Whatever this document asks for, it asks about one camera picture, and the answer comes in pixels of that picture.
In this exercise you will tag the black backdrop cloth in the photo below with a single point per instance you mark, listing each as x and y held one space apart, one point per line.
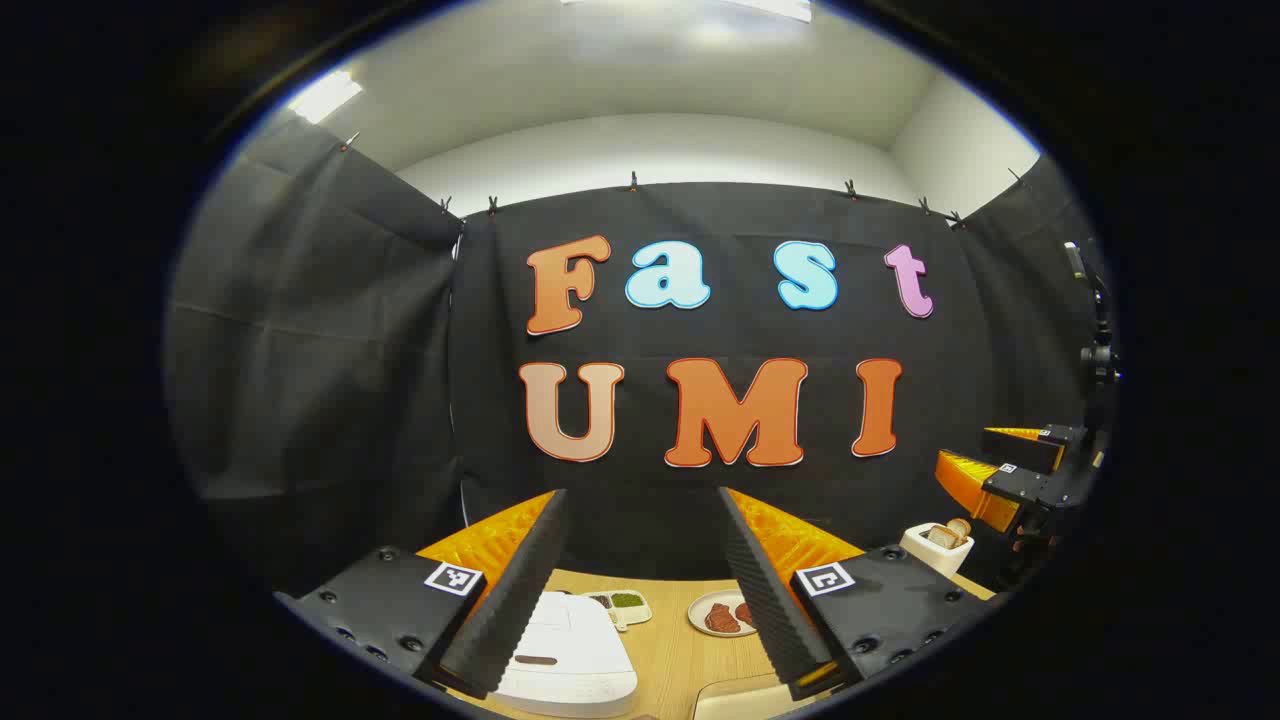
330 350

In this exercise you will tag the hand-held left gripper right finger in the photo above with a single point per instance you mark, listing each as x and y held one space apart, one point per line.
760 590

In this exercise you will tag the white rice cooker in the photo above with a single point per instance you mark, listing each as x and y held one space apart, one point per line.
575 650

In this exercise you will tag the white round plate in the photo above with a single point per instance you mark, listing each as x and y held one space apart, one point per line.
700 612

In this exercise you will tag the ceiling light panel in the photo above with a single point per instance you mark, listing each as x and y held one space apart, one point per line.
325 95
770 8

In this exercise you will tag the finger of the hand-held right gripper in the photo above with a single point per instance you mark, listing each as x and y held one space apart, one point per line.
1025 445
990 485

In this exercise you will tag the toast bread slice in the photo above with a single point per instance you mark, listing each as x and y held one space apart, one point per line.
960 527
940 535

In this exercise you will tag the white divided seasoning dish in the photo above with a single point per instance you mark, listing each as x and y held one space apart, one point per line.
625 603

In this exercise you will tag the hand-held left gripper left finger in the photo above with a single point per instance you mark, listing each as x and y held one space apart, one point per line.
520 590

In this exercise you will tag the red meat piece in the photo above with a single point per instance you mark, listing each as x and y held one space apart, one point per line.
720 620
744 613

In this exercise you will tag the white toaster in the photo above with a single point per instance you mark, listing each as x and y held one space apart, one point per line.
935 555

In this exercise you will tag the beige tray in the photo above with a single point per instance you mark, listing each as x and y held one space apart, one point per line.
740 700

